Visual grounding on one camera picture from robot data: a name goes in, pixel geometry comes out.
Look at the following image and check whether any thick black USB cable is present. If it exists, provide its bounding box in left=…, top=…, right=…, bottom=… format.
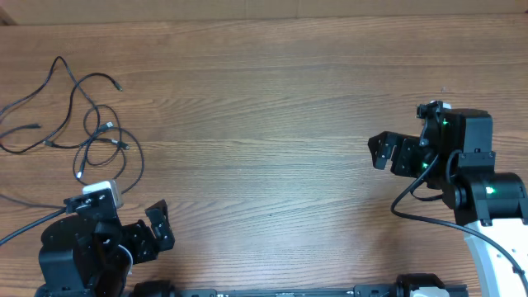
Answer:
left=72, top=104, right=145, bottom=195

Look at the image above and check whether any thin black USB-C cable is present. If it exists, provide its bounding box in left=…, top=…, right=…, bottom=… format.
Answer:
left=0, top=123, right=67, bottom=210

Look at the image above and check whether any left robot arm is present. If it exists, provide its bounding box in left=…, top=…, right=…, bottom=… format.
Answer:
left=35, top=199, right=175, bottom=296

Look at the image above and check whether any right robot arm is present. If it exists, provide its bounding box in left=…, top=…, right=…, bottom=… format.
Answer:
left=368, top=105, right=527, bottom=296

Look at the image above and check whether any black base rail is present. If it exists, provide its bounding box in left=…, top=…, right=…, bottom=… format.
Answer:
left=131, top=280, right=469, bottom=297

